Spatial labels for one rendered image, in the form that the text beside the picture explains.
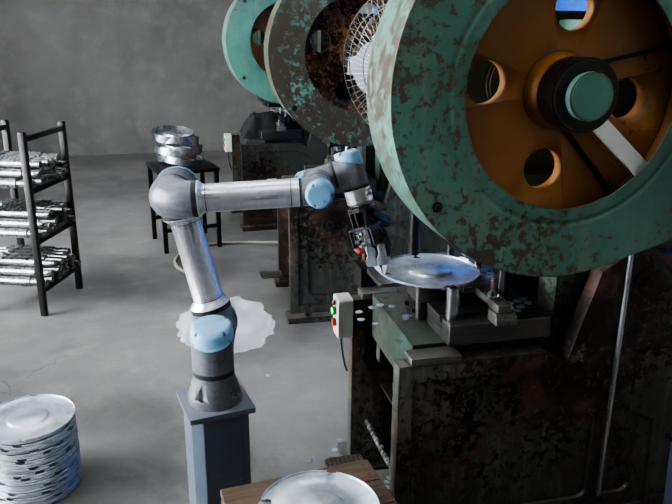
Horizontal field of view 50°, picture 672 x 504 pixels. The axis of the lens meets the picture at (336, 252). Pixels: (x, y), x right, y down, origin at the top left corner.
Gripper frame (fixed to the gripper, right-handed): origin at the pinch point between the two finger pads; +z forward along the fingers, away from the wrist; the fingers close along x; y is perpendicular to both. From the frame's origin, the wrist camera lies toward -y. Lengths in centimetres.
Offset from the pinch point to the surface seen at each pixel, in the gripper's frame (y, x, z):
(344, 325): -10.2, -25.4, 18.2
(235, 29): -216, -182, -126
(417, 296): -2.4, 6.9, 10.0
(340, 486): 44, -3, 43
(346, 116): -111, -61, -48
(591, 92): 21, 70, -33
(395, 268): -5.8, 0.6, 1.6
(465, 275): -10.5, 19.4, 8.0
